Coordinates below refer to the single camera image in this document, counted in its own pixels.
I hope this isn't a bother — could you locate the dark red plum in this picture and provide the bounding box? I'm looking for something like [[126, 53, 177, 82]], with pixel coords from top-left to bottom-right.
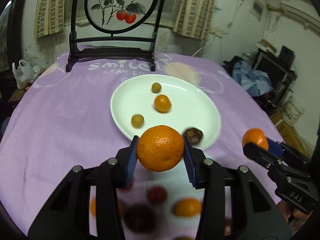
[[147, 186, 168, 205]]

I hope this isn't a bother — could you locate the large orange mandarin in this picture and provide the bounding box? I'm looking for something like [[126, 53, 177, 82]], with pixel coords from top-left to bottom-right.
[[136, 125, 184, 172]]

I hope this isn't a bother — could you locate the brown mangosteen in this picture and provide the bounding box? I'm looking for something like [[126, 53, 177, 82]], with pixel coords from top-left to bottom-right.
[[124, 205, 157, 233]]

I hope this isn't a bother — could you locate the yellow-green pear-like fruit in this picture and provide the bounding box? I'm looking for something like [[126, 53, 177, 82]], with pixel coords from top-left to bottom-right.
[[131, 114, 144, 128]]

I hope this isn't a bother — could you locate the small orange fruit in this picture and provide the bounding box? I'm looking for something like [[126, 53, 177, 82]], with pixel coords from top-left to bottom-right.
[[153, 94, 171, 113]]

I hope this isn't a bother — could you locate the small yellow-green fruit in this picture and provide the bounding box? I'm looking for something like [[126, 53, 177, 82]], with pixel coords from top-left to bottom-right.
[[151, 82, 162, 93]]

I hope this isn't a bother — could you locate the right hand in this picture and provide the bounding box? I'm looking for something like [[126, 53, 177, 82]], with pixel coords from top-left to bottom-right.
[[277, 200, 310, 235]]

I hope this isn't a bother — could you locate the white bucket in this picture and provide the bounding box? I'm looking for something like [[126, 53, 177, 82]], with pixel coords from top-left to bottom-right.
[[280, 96, 305, 126]]

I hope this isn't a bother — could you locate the blue cloth pile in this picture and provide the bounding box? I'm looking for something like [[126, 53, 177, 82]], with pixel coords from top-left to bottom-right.
[[232, 61, 273, 97]]

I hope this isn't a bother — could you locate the purple tablecloth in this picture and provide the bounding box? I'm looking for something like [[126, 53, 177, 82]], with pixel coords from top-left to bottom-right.
[[1, 54, 292, 239]]

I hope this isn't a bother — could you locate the white oval plate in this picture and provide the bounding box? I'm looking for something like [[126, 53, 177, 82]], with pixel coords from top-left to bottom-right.
[[110, 74, 222, 151]]

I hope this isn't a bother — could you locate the white plastic bag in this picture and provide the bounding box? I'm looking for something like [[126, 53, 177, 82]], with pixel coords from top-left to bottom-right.
[[12, 59, 38, 90]]

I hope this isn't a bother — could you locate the beige checked curtain right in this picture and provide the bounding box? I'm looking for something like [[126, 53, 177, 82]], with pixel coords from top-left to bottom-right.
[[173, 0, 215, 40]]

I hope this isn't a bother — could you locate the beige checked curtain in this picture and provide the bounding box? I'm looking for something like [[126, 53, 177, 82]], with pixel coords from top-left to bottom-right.
[[34, 0, 66, 38], [173, 0, 215, 40]]

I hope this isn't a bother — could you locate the round painted screen on stand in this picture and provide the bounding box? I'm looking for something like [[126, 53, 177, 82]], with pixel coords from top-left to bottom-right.
[[66, 0, 165, 72]]

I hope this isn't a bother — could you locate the beige checked curtain left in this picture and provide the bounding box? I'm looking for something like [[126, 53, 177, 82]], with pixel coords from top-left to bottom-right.
[[34, 0, 66, 38]]

